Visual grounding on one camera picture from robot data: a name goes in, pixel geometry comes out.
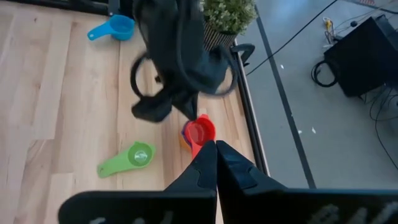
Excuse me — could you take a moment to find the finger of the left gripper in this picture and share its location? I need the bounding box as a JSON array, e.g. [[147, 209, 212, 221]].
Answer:
[[131, 91, 174, 123], [172, 92, 199, 121]]

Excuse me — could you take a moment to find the long black floor cable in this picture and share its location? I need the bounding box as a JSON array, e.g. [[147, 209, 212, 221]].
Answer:
[[245, 0, 339, 77]]

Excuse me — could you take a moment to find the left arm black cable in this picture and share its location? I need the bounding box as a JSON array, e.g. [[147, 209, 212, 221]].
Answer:
[[129, 43, 241, 99]]

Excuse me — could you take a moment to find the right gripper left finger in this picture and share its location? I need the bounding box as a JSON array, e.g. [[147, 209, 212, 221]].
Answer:
[[58, 139, 218, 224]]

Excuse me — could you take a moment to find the light blue measuring cup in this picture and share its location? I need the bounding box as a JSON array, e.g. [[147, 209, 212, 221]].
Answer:
[[86, 14, 136, 42]]

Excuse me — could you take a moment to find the thin black cable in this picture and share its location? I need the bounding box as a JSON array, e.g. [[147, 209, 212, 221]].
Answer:
[[368, 86, 398, 170]]

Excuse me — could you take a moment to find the orange measuring cup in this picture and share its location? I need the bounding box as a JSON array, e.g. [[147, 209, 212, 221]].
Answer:
[[179, 132, 191, 151]]

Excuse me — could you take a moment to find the green measuring cup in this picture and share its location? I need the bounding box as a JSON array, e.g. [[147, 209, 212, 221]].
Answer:
[[96, 141, 156, 179]]

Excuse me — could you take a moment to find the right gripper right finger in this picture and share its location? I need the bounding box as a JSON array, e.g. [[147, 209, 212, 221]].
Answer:
[[216, 140, 398, 224]]

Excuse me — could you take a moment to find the coiled black cable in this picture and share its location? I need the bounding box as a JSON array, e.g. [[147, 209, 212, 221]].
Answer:
[[310, 58, 339, 88]]

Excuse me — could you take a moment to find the red measuring cup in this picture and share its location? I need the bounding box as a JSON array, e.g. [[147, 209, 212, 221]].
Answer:
[[183, 114, 217, 159]]

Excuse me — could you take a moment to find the potted green plant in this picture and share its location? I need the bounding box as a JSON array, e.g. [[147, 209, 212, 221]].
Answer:
[[200, 0, 257, 52]]

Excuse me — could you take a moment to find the yellow white cable bundle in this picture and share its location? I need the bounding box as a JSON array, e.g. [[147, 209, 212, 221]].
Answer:
[[322, 17, 336, 49]]

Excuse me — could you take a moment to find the black floor equipment box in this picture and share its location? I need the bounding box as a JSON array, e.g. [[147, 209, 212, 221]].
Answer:
[[323, 14, 398, 98]]

